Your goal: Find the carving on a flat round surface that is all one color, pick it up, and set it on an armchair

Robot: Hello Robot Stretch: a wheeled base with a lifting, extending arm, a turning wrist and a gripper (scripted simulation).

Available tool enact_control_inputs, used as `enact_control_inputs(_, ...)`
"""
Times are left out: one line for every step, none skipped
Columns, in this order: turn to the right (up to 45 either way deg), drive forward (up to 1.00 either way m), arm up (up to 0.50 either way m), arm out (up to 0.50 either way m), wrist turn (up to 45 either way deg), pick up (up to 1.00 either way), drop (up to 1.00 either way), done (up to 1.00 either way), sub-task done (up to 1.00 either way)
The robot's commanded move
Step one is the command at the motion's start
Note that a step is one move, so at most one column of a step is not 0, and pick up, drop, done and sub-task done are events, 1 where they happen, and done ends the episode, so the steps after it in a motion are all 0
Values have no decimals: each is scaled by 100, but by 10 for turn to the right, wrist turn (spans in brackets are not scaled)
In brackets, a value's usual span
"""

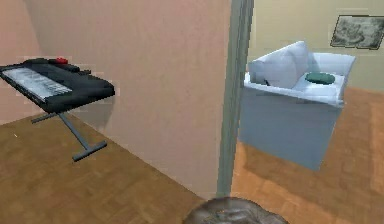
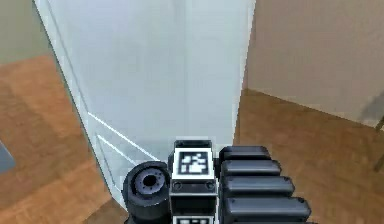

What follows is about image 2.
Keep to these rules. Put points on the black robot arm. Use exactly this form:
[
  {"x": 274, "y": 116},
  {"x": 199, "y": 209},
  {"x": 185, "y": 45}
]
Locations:
[{"x": 253, "y": 186}]

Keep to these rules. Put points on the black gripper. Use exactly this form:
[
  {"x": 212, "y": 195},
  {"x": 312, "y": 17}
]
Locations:
[{"x": 146, "y": 190}]

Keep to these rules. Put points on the grey floor cloth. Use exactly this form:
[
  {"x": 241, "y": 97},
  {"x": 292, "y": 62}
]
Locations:
[{"x": 4, "y": 160}]

